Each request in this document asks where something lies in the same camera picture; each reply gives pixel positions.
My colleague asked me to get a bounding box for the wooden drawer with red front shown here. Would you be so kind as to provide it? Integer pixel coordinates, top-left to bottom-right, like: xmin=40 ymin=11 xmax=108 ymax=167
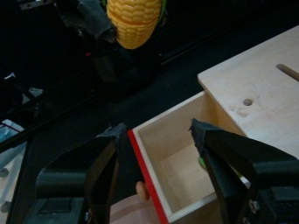
xmin=127 ymin=90 xmax=251 ymax=224

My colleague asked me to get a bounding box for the yellow toy corn cob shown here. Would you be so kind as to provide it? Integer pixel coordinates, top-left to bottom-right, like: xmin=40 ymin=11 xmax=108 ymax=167
xmin=106 ymin=0 xmax=165 ymax=50

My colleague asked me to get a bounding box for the small green toy item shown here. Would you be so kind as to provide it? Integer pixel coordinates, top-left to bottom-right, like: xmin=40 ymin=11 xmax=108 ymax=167
xmin=198 ymin=156 xmax=209 ymax=171

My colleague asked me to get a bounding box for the black aluminium frame rail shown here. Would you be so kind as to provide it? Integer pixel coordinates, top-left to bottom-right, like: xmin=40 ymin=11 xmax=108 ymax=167
xmin=0 ymin=87 xmax=103 ymax=154
xmin=161 ymin=8 xmax=282 ymax=66

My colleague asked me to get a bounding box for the white board with bolts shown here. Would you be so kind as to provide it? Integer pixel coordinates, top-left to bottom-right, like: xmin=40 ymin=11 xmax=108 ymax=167
xmin=0 ymin=144 xmax=27 ymax=224

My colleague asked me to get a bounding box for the light wooden toy cabinet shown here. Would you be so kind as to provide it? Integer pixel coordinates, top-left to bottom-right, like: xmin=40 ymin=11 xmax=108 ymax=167
xmin=197 ymin=24 xmax=299 ymax=160

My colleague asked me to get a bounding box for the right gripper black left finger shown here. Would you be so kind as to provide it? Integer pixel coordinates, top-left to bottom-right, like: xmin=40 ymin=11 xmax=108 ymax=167
xmin=7 ymin=122 xmax=131 ymax=224

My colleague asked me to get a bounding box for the white and blue plastic item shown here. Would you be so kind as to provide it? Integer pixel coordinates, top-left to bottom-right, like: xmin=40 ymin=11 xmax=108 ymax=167
xmin=0 ymin=118 xmax=26 ymax=144

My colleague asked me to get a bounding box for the grey taped finger of the left gripper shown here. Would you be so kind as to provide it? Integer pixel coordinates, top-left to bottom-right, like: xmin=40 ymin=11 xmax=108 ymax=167
xmin=76 ymin=0 xmax=118 ymax=44

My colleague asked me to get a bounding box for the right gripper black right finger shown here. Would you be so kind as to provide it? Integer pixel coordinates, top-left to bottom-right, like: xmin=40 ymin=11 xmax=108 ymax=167
xmin=189 ymin=117 xmax=299 ymax=224

